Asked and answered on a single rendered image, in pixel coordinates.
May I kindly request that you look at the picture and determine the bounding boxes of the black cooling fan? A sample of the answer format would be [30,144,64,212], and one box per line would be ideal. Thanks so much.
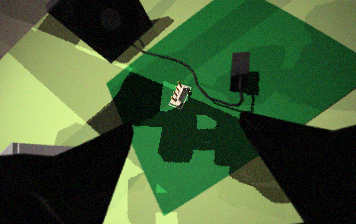
[46,0,154,64]

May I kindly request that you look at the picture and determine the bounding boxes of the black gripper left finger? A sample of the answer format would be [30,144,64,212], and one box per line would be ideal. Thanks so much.
[0,122,133,224]

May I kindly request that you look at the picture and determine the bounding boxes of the green circuit board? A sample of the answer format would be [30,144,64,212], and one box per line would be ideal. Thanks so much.
[106,0,356,216]

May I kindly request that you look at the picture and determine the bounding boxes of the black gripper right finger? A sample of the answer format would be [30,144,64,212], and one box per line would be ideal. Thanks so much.
[239,111,356,222]

